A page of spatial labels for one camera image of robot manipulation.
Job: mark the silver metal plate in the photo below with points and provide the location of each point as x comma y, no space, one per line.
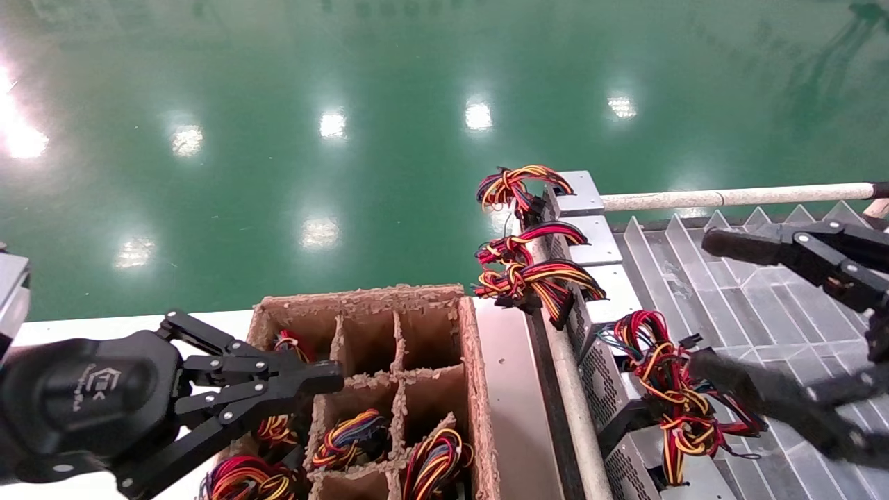
514,396

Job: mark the clear acrylic divider tray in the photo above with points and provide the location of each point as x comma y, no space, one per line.
736,305

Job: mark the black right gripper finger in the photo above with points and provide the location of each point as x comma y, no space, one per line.
778,399
819,253

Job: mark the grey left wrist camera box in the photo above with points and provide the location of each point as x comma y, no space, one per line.
12,292

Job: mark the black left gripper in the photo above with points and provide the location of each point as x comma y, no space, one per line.
76,403

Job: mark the brown cardboard divider box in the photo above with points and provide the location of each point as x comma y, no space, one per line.
479,389

